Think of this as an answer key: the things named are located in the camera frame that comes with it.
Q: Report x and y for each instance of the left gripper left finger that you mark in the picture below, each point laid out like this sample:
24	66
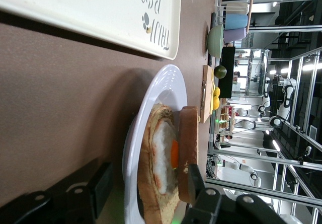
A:
75	204

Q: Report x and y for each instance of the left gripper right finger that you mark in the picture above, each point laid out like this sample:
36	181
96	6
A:
213	209

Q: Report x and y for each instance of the brown toast bread slice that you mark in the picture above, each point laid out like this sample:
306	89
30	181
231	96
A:
187	133
148	183

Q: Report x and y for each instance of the fried egg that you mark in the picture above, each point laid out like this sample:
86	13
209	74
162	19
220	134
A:
163	153

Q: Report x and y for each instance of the round white plate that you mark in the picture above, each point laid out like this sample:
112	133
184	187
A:
166	83

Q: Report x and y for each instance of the pile of orange pastries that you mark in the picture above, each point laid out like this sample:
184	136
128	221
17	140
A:
227	113

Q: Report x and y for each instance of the yellow lemon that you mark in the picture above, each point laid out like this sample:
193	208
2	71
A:
216	103
216	91

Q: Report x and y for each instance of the wooden cutting board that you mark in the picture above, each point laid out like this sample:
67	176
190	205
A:
207	95

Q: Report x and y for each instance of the black rectangular panel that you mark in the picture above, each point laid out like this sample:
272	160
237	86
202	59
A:
227	83

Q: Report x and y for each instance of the green avocado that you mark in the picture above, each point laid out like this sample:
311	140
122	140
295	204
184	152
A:
219	71

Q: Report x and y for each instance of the mint green bowl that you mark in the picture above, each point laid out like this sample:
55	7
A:
215	40

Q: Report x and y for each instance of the purple cup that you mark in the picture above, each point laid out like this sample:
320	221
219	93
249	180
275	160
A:
234	34

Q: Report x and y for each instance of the light blue cup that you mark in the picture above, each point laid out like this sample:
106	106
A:
236	21

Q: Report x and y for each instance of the cream bear print tray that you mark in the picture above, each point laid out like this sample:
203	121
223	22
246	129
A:
88	7

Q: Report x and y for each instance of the white cup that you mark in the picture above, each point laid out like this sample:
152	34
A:
237	8

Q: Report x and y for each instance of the wooden stick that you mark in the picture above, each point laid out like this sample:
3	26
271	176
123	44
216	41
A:
250	10

